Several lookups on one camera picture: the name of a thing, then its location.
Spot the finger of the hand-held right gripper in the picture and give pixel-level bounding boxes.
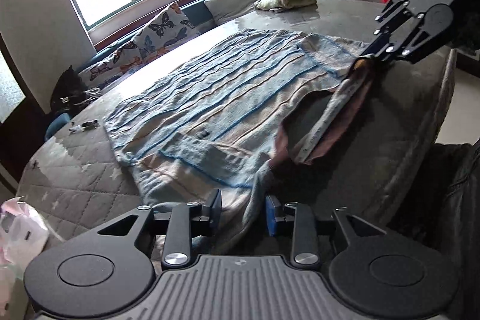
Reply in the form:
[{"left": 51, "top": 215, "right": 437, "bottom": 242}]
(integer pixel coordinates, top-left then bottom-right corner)
[
  {"left": 362, "top": 1, "right": 412, "bottom": 59},
  {"left": 370, "top": 14, "right": 444, "bottom": 65}
]

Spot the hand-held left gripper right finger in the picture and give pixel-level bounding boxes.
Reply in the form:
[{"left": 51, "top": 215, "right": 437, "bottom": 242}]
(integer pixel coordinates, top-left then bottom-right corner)
[{"left": 265, "top": 194, "right": 388, "bottom": 266}]

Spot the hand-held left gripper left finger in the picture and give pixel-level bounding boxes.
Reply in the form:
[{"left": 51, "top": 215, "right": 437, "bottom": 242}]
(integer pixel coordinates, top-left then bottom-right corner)
[{"left": 97, "top": 190, "right": 223, "bottom": 267}]

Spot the striped blue blanket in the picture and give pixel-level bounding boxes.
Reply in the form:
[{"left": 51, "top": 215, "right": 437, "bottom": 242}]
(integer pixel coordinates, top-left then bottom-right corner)
[{"left": 103, "top": 28, "right": 377, "bottom": 231}]

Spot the folded yellow cloth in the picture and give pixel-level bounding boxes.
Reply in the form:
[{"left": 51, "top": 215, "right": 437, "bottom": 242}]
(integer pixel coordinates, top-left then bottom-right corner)
[{"left": 254, "top": 0, "right": 317, "bottom": 13}]

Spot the small black item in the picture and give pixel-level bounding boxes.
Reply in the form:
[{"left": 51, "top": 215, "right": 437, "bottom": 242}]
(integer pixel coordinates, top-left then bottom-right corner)
[{"left": 68, "top": 121, "right": 99, "bottom": 133}]

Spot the grey plain pillow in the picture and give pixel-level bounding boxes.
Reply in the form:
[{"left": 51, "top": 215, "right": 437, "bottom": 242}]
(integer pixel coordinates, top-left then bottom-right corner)
[{"left": 204, "top": 0, "right": 261, "bottom": 26}]

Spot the person's black jacket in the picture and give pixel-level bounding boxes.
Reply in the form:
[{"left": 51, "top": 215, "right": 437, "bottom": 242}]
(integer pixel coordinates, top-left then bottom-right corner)
[{"left": 390, "top": 142, "right": 480, "bottom": 268}]

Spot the long butterfly print pillow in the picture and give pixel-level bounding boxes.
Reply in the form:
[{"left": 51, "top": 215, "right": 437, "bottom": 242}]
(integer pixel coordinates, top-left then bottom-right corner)
[{"left": 79, "top": 40, "right": 145, "bottom": 84}]

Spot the large butterfly print pillow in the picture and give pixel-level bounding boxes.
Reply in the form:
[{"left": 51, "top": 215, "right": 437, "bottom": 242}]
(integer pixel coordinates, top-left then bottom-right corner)
[{"left": 137, "top": 2, "right": 201, "bottom": 60}]

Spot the black bag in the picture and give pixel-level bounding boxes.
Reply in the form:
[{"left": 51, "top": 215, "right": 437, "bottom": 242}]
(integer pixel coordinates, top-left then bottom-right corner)
[{"left": 50, "top": 65, "right": 85, "bottom": 114}]

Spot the dark blue cushion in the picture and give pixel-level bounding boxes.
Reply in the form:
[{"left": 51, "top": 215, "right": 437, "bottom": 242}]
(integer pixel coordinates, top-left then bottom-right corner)
[{"left": 182, "top": 0, "right": 226, "bottom": 34}]

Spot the white plastic bag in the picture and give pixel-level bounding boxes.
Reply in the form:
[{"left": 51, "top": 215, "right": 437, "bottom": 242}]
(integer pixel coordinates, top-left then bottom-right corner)
[{"left": 0, "top": 196, "right": 50, "bottom": 277}]

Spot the dark wooden door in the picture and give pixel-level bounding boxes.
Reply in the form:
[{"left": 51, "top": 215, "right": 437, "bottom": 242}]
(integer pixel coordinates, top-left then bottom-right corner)
[{"left": 0, "top": 35, "right": 49, "bottom": 193}]

